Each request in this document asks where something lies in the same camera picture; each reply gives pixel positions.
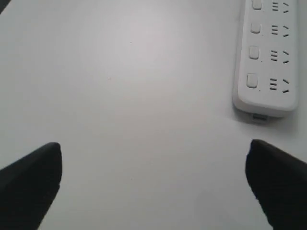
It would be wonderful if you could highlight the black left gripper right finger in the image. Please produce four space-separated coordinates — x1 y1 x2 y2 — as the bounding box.
245 139 307 230

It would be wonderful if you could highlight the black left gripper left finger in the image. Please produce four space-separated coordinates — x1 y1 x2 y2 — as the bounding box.
0 142 62 230

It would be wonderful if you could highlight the white five-outlet power strip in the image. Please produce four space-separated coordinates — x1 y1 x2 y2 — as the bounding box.
232 0 299 122

